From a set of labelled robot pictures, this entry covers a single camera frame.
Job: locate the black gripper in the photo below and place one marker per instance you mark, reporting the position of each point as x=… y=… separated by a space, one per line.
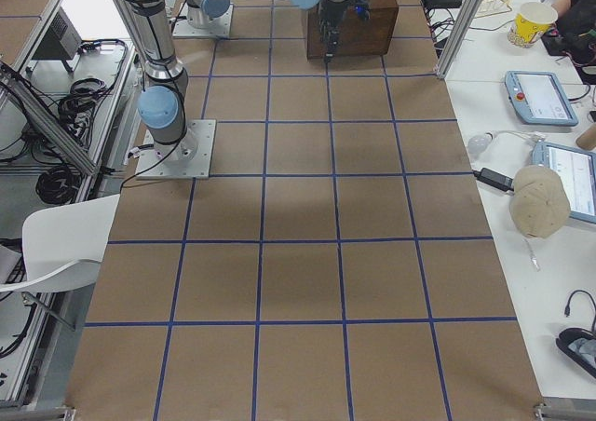
x=330 y=10

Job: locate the dark brown wooden drawer cabinet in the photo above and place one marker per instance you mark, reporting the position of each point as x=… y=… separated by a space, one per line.
x=356 y=37

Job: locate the white light bulb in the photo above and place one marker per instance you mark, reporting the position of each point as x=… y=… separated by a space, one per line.
x=479 y=143

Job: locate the yellow popcorn paper cup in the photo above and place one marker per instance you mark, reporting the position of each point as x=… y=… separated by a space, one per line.
x=532 y=20

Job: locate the blue teach pendant upper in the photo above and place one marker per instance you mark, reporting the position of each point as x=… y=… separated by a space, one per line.
x=538 y=99

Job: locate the blue teach pendant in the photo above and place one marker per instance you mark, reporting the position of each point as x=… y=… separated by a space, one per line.
x=576 y=168
x=538 y=99

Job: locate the black power adapter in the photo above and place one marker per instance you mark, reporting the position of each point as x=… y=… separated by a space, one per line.
x=494 y=179

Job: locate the grey electronics box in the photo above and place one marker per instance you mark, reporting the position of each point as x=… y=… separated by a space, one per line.
x=61 y=42

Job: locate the beige baseball cap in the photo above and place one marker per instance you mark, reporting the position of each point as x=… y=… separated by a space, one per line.
x=539 y=206

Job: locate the blue teach pendant lower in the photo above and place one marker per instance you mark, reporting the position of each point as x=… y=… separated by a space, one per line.
x=576 y=168

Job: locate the white plastic chair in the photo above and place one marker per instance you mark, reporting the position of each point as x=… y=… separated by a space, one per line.
x=63 y=247

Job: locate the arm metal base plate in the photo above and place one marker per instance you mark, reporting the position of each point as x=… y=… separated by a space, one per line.
x=220 y=29
x=190 y=159

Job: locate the aluminium frame post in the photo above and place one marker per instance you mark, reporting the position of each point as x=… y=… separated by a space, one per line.
x=455 y=39

